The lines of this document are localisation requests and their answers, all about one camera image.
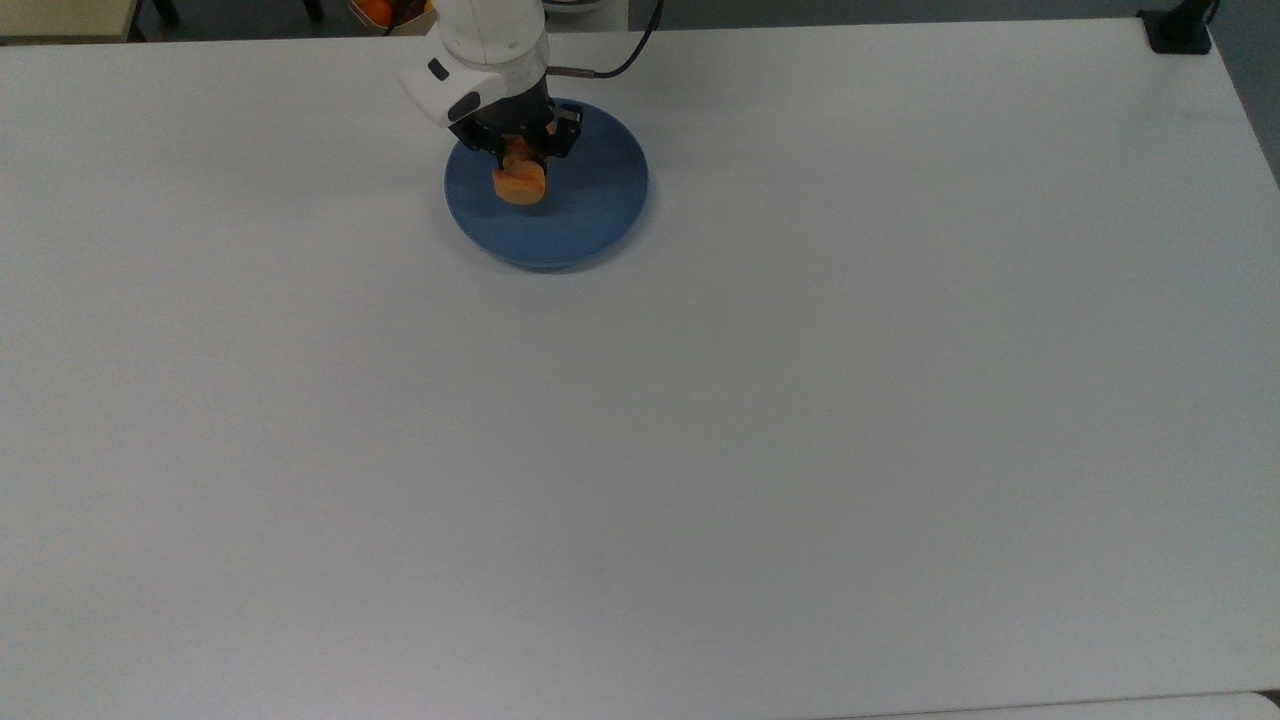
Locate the light wooden table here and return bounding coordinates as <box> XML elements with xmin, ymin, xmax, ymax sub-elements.
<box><xmin>0</xmin><ymin>0</ymin><xmax>139</xmax><ymax>44</ymax></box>

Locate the blue round plate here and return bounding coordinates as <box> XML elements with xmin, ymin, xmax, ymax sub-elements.
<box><xmin>444</xmin><ymin>98</ymin><xmax>650</xmax><ymax>271</ymax></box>

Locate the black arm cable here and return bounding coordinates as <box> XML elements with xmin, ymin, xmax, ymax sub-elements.
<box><xmin>547</xmin><ymin>0</ymin><xmax>667</xmax><ymax>81</ymax></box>

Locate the black clamp camera stand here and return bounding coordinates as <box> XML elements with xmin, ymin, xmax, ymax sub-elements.
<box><xmin>1138</xmin><ymin>0</ymin><xmax>1219</xmax><ymax>55</ymax></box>

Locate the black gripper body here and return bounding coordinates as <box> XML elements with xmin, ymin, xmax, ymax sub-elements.
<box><xmin>447</xmin><ymin>75</ymin><xmax>584</xmax><ymax>151</ymax></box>

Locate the orange bread loaf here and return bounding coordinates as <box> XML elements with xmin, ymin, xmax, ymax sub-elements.
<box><xmin>493</xmin><ymin>138</ymin><xmax>548</xmax><ymax>207</ymax></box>

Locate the cardboard fruit box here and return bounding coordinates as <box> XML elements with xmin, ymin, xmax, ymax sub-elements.
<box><xmin>348</xmin><ymin>0</ymin><xmax>438</xmax><ymax>37</ymax></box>

